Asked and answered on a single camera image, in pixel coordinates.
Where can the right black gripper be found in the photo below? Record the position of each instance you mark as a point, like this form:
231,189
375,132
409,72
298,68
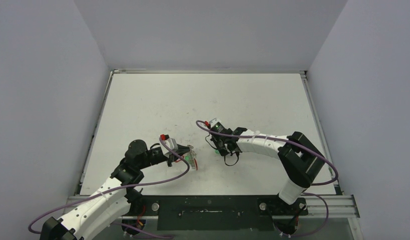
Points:
221,143

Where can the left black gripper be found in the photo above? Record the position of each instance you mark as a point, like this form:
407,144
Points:
170,158

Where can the metal keyring with red handle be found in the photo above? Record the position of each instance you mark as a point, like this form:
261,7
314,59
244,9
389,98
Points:
190,157

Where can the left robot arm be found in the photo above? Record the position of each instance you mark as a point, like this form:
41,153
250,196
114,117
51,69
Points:
115,197

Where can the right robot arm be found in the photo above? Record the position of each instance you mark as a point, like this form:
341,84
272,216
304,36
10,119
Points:
295,152

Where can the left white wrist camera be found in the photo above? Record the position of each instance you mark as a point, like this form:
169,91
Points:
166,142

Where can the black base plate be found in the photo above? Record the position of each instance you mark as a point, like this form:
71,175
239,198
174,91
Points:
209,221

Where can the aluminium front rail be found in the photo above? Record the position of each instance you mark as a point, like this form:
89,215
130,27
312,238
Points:
334,206

